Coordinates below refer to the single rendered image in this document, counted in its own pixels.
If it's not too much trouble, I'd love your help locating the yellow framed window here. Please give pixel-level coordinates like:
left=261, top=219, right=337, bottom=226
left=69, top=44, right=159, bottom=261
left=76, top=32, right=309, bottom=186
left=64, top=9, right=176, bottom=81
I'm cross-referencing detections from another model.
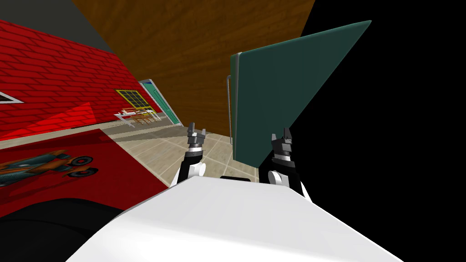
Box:
left=115, top=89, right=156, bottom=112

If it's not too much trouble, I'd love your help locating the grey bar door handle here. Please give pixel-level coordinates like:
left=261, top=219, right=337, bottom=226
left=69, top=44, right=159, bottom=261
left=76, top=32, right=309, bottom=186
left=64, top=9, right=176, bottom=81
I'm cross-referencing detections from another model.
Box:
left=226, top=74, right=234, bottom=145

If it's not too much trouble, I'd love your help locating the white table with chairs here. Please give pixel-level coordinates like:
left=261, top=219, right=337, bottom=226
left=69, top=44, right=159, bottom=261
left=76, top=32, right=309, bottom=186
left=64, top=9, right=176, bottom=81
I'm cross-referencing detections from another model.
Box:
left=113, top=107, right=162, bottom=128

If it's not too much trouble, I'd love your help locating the dark green door leaf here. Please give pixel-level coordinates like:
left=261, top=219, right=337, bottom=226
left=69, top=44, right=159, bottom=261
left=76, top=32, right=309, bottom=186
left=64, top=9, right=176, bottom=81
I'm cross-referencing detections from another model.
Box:
left=230, top=20, right=372, bottom=169

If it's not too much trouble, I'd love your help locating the red race car rug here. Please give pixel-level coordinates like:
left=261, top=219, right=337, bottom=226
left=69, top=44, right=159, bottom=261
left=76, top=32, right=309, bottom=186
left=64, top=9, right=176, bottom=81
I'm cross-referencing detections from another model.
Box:
left=0, top=128, right=170, bottom=219

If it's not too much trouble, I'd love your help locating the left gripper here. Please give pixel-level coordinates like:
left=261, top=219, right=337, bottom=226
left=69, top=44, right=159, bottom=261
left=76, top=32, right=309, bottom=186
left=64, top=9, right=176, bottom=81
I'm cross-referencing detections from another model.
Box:
left=186, top=122, right=207, bottom=148

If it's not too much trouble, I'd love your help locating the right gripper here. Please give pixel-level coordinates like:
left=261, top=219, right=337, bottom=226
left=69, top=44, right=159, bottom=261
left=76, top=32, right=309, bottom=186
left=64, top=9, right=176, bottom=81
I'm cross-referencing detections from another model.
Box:
left=271, top=127, right=294, bottom=157

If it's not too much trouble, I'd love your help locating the white framed wall picture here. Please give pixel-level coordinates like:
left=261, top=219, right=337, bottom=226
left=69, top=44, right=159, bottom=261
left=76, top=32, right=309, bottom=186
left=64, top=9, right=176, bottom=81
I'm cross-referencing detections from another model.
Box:
left=0, top=91, right=25, bottom=105

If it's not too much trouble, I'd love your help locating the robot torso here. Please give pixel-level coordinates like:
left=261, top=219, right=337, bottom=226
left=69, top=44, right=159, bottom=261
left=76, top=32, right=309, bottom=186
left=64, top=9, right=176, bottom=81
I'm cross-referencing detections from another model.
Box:
left=65, top=175, right=402, bottom=262

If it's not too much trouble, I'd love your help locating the teal door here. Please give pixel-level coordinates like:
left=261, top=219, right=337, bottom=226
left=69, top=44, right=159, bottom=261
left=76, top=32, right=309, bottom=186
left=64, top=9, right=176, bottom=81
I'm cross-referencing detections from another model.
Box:
left=139, top=79, right=183, bottom=126

